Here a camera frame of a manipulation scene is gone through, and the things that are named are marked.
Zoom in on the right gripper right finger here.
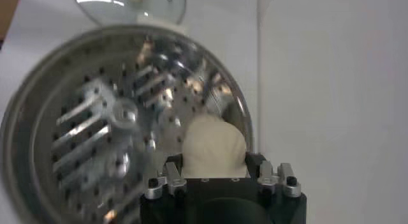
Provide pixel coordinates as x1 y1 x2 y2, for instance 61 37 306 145
245 152 302 199

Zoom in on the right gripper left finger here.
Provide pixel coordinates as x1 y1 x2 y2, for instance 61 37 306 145
145 153 188 200

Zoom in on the white steamed baozi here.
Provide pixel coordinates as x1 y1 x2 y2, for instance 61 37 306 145
182 113 249 179

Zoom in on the round glass lid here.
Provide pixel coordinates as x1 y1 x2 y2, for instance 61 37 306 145
69 0 187 26

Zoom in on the stainless steel steamer basket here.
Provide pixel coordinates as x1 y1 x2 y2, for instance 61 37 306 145
0 23 254 224

